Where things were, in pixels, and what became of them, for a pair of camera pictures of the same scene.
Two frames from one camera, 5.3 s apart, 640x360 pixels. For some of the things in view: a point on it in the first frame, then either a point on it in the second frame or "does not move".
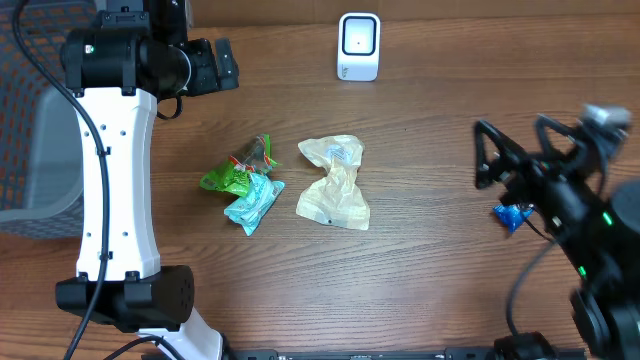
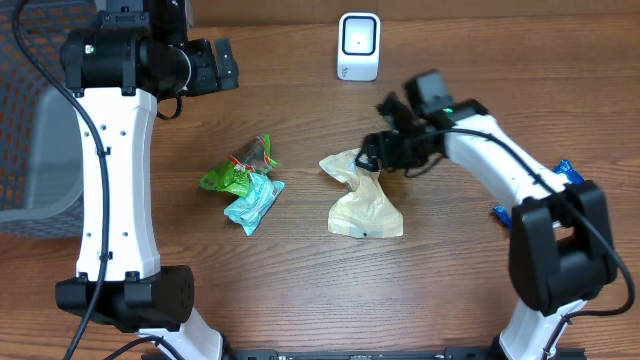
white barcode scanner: [358, 46] does not move
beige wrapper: [335, 199] → [366, 211]
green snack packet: [233, 175] does not move
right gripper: [524, 169] → [385, 156]
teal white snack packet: [248, 210] does not move
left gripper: [210, 79] does not move
